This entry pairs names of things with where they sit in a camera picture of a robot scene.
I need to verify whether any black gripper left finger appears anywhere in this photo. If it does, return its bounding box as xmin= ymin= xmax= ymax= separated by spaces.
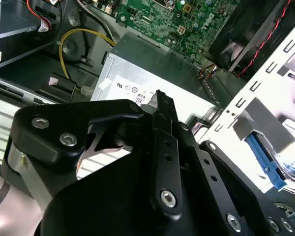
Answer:
xmin=11 ymin=89 xmax=183 ymax=217

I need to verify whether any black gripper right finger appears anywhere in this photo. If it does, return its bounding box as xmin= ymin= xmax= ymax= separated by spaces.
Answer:
xmin=171 ymin=119 xmax=295 ymax=236

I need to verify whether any hard disk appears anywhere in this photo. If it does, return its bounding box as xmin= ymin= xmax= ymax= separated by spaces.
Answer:
xmin=244 ymin=131 xmax=295 ymax=195

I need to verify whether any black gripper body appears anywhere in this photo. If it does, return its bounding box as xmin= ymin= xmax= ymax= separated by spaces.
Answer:
xmin=39 ymin=147 xmax=236 ymax=236

